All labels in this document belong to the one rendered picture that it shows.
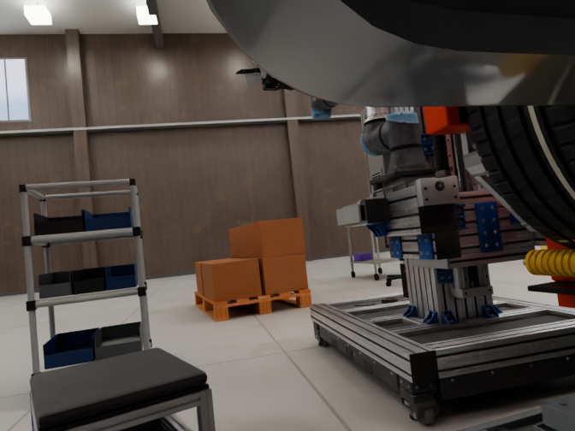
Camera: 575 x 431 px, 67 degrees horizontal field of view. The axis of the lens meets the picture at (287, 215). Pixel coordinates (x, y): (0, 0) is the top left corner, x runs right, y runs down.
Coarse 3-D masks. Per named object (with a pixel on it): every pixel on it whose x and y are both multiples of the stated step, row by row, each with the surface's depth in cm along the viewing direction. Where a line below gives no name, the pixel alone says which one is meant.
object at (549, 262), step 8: (528, 256) 98; (536, 256) 97; (544, 256) 94; (552, 256) 93; (560, 256) 91; (568, 256) 89; (528, 264) 98; (536, 264) 96; (544, 264) 94; (552, 264) 92; (560, 264) 90; (568, 264) 89; (536, 272) 97; (544, 272) 95; (552, 272) 93; (560, 272) 91; (568, 272) 89
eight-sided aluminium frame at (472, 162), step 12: (468, 132) 96; (468, 144) 96; (468, 156) 96; (480, 156) 93; (468, 168) 97; (480, 168) 94; (480, 180) 98; (492, 192) 98; (504, 204) 99; (516, 216) 100; (528, 228) 101
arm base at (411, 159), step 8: (408, 144) 156; (416, 144) 157; (392, 152) 160; (400, 152) 157; (408, 152) 156; (416, 152) 156; (392, 160) 160; (400, 160) 157; (408, 160) 155; (416, 160) 155; (424, 160) 159; (392, 168) 158; (400, 168) 156; (408, 168) 154
